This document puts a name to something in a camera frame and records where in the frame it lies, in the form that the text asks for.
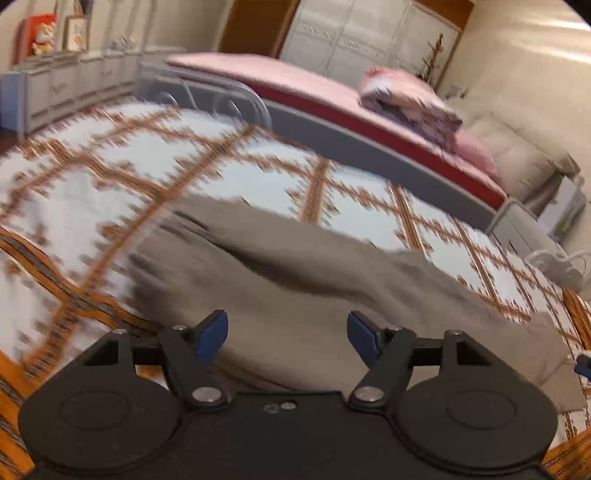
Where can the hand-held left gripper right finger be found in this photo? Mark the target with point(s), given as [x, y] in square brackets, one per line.
[362, 339]

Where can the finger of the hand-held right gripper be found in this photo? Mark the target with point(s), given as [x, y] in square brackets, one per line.
[582, 362]

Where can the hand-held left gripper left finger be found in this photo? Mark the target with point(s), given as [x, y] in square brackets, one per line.
[211, 339]

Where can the grey-brown fleece pants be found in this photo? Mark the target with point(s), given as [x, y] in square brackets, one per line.
[277, 286]

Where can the white metal bed headboard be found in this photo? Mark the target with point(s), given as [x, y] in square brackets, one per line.
[554, 267]

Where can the white nightstand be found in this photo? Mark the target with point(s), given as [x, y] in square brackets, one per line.
[517, 226]

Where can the white cardboard box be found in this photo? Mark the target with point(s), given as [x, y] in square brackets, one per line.
[564, 207]

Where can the heart patterned white bedsheet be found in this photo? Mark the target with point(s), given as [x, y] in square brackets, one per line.
[69, 207]

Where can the pink pillow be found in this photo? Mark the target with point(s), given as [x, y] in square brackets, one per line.
[475, 154]

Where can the beige sofa cushion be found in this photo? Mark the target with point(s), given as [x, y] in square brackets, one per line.
[517, 152]

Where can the folded pink quilt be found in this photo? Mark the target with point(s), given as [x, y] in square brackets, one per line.
[406, 99]

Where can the bed with pink sheet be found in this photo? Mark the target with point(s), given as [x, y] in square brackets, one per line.
[295, 85]

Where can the brown coat stand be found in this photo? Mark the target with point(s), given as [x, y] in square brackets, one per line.
[433, 60]

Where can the grey drawer dresser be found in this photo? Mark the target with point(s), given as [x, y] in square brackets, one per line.
[69, 83]

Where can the white panelled wardrobe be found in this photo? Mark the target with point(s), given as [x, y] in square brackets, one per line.
[364, 32]

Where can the blue storage box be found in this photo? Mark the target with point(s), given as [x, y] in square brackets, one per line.
[9, 101]

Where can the brown wooden door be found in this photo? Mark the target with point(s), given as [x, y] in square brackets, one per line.
[258, 25]

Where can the framed picture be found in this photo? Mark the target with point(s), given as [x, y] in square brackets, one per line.
[76, 33]

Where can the white metal bed frame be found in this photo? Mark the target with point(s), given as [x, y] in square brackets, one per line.
[203, 90]

